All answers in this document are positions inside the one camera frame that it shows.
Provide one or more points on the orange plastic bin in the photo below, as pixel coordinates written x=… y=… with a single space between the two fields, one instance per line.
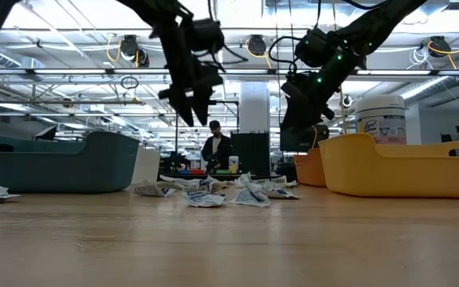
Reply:
x=309 y=171

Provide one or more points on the teal plastic bin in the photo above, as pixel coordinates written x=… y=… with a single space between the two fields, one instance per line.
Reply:
x=54 y=171

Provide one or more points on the red block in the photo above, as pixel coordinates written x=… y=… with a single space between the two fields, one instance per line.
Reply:
x=197 y=172

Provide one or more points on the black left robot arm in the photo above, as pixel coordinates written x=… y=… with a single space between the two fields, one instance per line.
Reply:
x=154 y=10

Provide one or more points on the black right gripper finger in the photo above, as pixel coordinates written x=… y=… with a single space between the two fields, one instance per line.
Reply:
x=313 y=124
x=291 y=115

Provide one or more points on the black monitor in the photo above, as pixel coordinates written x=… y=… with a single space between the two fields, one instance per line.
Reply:
x=305 y=145

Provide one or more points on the yellow plastic bin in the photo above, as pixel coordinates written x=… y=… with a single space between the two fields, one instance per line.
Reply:
x=373 y=171

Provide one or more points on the small yellow white container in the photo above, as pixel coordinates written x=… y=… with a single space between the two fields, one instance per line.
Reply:
x=233 y=165

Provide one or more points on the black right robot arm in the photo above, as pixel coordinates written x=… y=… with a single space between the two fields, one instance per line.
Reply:
x=373 y=28

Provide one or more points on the green block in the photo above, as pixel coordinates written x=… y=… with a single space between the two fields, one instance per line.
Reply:
x=222 y=172

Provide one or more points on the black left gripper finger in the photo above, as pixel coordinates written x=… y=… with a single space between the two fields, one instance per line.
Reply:
x=205 y=103
x=185 y=109

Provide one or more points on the black cabinet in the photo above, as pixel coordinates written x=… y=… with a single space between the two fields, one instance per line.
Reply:
x=253 y=153

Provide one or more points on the white yellow wipes canister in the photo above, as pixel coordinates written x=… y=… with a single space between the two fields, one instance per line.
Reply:
x=381 y=119

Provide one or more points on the blue block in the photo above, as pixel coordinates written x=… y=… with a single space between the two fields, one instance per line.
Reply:
x=185 y=172

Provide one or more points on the white building column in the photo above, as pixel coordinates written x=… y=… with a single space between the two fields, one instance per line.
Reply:
x=253 y=107

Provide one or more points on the black robot station frame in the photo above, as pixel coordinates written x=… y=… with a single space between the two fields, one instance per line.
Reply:
x=176 y=143

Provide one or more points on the crumpled white printed packet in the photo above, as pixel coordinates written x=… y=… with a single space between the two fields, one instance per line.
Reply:
x=181 y=182

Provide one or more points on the person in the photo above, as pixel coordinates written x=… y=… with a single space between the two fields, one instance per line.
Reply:
x=223 y=151

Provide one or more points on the white plastic bin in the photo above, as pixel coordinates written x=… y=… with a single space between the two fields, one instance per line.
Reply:
x=147 y=167

